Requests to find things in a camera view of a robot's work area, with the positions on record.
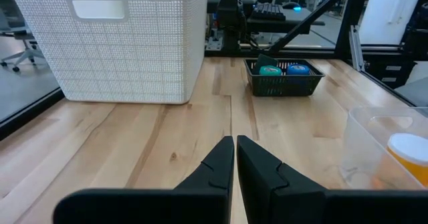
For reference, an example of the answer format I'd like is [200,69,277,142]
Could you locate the black upright frame post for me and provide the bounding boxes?
[334,0,372,56]

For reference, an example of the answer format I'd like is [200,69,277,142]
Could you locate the black computer mouse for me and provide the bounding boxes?
[282,1,303,11]

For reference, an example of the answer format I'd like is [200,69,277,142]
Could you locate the grey office chair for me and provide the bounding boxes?
[0,8,46,73]

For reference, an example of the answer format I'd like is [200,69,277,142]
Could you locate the black drawer cabinet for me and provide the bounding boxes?
[362,57,418,90]

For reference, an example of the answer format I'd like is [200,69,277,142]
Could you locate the teal round container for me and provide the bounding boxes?
[259,65,283,77]

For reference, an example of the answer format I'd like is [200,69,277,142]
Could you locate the dark green pouch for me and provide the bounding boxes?
[255,53,279,74]

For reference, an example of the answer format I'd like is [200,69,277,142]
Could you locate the black diagonal frame brace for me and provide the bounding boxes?
[268,0,350,55]

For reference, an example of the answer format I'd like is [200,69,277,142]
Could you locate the black horizontal frame rail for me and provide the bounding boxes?
[204,45,407,60]

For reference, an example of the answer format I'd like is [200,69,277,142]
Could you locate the aluminium rail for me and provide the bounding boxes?
[348,25,366,73]

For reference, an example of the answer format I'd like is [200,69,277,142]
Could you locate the black keyboard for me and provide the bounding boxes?
[250,3,287,22]

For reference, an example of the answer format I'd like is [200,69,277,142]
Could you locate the black machine beside table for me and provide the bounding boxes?
[401,3,428,63]

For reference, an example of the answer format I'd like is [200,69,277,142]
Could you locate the orange pill bottle white cap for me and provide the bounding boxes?
[387,132,428,188]

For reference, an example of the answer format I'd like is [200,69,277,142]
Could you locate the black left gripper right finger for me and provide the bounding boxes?
[236,135,428,224]

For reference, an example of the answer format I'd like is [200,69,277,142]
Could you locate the black desk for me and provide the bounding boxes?
[246,6,326,35]

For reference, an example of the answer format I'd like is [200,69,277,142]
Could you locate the black slotted plastic basket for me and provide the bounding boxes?
[243,58,325,97]

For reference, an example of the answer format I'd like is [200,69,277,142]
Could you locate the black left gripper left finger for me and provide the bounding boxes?
[52,136,235,224]

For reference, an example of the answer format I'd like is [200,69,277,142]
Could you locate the clear plastic bin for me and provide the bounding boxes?
[340,106,428,191]

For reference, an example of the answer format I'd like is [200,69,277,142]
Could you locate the white perforated laundry basket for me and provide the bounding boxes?
[6,0,209,105]

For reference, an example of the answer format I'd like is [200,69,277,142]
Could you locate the blue round container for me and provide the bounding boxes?
[286,64,311,76]

